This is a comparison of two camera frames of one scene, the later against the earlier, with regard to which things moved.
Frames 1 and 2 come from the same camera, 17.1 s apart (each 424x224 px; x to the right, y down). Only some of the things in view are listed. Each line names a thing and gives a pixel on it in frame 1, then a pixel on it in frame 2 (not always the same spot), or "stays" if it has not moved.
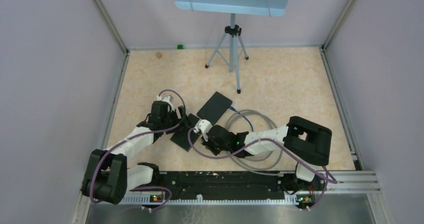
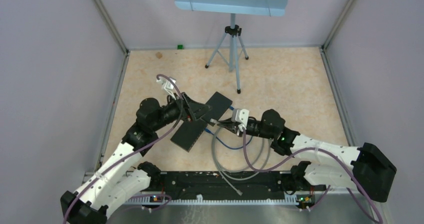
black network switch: [214, 108] stays
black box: [181, 138] stays
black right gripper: [208, 145] to [227, 123]
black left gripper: [174, 114] to [194, 110]
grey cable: [267, 171] to [226, 178]
